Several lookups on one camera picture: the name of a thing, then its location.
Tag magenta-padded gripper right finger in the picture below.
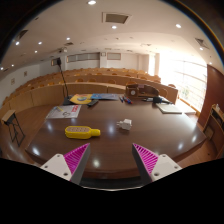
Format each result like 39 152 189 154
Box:
131 143 183 186

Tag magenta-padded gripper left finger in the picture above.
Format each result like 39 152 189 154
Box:
40 143 92 185

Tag white charger with red switch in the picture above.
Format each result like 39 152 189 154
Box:
116 118 133 131

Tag white magazine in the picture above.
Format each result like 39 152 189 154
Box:
45 104 83 120

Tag white notebook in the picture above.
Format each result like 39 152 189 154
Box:
155 102 183 115

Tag black gooseneck desk microphone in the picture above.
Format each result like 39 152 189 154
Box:
55 57 76 106

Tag black desk device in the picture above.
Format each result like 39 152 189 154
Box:
146 95 173 104

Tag wooden shelf unit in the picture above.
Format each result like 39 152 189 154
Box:
202 103 224 158

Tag black remote control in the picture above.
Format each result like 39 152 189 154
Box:
87 99 100 108

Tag small black-legged stand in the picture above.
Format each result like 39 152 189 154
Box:
0 109 27 148

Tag wooden desk organizer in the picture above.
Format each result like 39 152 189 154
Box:
125 83 161 99

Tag blue booklet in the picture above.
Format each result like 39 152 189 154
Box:
90 93 120 101

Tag large bright window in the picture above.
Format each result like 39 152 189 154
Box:
158 51 208 113

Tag rows of wooden auditorium seats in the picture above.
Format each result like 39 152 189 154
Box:
0 67 179 118

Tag ceiling air vent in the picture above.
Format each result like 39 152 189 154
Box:
194 37 210 50
101 11 132 25
16 29 29 40

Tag ceiling spotlights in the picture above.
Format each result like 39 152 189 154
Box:
0 0 214 71

